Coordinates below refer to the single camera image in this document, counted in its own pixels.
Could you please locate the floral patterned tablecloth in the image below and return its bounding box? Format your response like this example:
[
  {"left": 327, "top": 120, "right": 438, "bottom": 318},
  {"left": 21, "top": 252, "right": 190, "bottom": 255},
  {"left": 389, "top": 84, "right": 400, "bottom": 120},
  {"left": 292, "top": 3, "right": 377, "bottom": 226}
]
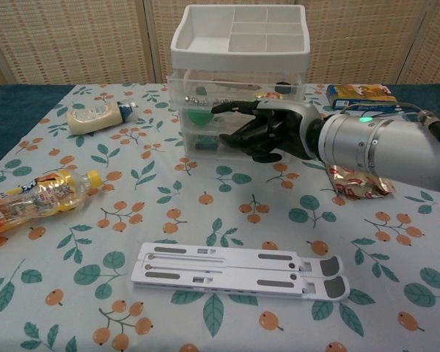
[{"left": 0, "top": 83, "right": 440, "bottom": 352}]

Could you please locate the green ball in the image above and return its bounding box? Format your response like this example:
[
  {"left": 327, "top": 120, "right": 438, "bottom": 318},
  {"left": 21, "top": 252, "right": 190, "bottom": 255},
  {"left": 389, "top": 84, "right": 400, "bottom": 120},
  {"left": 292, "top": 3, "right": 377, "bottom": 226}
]
[{"left": 188, "top": 109, "right": 214, "bottom": 128}]

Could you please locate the wooden handled tool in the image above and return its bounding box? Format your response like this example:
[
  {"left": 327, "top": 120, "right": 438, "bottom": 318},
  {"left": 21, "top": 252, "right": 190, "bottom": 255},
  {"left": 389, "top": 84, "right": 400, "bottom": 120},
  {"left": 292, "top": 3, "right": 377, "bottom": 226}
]
[{"left": 219, "top": 81, "right": 262, "bottom": 92}]

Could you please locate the clear plastic drawer with tools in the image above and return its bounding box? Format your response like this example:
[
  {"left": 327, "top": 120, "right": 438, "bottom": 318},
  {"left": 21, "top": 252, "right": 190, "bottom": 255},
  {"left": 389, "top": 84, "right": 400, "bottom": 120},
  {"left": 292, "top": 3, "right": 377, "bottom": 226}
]
[{"left": 167, "top": 71, "right": 306, "bottom": 111}]

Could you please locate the colourful floral packet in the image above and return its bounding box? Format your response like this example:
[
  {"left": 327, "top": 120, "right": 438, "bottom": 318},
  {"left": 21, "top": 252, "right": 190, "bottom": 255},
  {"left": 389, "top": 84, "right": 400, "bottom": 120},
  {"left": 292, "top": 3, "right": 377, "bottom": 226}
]
[{"left": 254, "top": 90, "right": 284, "bottom": 102}]

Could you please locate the blue yellow snack box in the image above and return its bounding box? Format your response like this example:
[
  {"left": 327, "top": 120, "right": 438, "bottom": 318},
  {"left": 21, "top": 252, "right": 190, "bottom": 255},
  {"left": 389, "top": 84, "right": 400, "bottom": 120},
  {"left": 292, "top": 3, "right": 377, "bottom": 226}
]
[{"left": 325, "top": 84, "right": 398, "bottom": 112}]

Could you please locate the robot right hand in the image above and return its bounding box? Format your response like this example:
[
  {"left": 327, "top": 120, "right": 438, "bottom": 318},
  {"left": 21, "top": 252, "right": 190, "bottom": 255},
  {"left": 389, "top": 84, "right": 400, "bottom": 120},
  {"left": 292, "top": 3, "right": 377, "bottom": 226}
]
[{"left": 210, "top": 98, "right": 326, "bottom": 164}]

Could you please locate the gold foil snack bag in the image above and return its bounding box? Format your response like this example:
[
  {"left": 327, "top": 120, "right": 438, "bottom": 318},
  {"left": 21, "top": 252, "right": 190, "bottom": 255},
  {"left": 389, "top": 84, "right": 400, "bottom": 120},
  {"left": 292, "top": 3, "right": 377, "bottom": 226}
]
[{"left": 323, "top": 164, "right": 397, "bottom": 201}]

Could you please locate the white folding laptop stand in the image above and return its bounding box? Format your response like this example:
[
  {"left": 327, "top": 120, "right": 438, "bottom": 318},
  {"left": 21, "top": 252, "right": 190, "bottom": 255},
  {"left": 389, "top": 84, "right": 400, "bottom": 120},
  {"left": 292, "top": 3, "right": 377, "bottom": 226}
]
[{"left": 131, "top": 241, "right": 351, "bottom": 303}]

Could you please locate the white clear drawer organizer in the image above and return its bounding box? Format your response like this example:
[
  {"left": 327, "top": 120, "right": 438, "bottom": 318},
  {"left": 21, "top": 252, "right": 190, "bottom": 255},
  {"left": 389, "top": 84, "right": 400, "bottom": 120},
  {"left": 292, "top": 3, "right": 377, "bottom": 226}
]
[{"left": 167, "top": 4, "right": 312, "bottom": 161}]

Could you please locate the orange drink plastic bottle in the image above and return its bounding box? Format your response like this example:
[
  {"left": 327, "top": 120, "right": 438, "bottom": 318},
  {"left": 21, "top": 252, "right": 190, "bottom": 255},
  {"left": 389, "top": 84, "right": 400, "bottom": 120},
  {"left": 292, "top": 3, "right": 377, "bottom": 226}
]
[{"left": 0, "top": 169, "right": 104, "bottom": 245}]

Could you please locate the string of metal beads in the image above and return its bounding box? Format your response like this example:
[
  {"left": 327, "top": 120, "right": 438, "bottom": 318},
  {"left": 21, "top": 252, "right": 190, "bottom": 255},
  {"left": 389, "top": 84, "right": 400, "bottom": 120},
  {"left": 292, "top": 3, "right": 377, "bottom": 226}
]
[{"left": 184, "top": 96, "right": 240, "bottom": 106}]

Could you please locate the teal block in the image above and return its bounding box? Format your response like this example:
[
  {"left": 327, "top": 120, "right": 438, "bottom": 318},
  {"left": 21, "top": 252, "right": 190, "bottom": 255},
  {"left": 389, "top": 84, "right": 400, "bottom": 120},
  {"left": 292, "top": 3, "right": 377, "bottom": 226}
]
[{"left": 195, "top": 134, "right": 220, "bottom": 150}]

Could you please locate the mayonnaise squeeze bottle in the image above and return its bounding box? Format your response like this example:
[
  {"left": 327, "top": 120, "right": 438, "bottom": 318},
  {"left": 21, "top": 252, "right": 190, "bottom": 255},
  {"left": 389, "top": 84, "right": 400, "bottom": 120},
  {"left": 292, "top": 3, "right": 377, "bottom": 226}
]
[{"left": 66, "top": 99, "right": 139, "bottom": 135}]

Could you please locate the clear plastic drawer, green ball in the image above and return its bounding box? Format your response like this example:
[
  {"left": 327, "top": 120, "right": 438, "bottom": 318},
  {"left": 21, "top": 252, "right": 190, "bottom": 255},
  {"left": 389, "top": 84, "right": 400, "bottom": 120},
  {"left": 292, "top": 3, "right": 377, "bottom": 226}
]
[{"left": 177, "top": 106, "right": 304, "bottom": 135}]

